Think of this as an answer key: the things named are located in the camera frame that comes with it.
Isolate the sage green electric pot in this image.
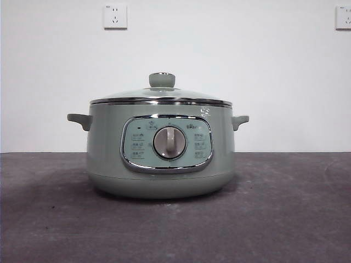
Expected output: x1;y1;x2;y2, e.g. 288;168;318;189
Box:
66;103;250;200

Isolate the white wall socket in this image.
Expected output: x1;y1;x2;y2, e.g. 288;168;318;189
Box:
103;4;128;30
335;5;351;31

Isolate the glass lid with green knob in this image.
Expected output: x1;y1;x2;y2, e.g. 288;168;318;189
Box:
89;72;233;106

